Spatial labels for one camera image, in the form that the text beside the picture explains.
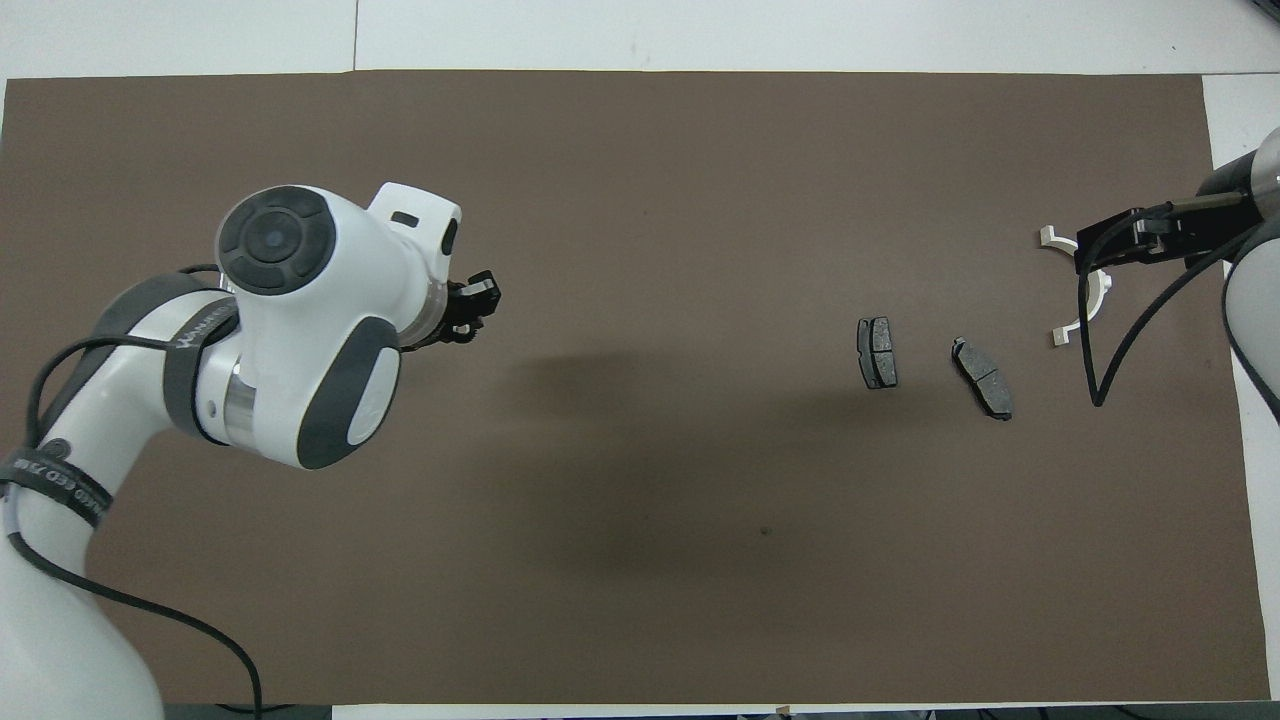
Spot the brown table mat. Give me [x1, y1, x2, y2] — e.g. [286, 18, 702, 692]
[0, 70, 1271, 706]

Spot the rectangular grey brake pad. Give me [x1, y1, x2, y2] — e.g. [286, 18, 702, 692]
[856, 316, 899, 390]

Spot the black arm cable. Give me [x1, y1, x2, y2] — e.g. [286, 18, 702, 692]
[0, 262, 266, 720]
[1076, 195, 1251, 408]

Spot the white semicircular bracket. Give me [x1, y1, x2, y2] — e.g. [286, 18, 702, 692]
[1038, 226, 1113, 348]

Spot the curved grey brake pad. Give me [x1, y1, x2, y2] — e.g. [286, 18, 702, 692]
[950, 337, 1015, 422]

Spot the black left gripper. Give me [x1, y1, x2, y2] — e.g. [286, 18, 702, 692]
[400, 270, 501, 348]

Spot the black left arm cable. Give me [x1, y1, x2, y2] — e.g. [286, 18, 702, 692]
[0, 262, 266, 720]

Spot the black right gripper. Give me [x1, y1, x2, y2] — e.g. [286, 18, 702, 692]
[1075, 158, 1263, 274]

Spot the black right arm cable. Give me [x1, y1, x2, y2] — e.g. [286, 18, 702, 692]
[1076, 195, 1251, 408]

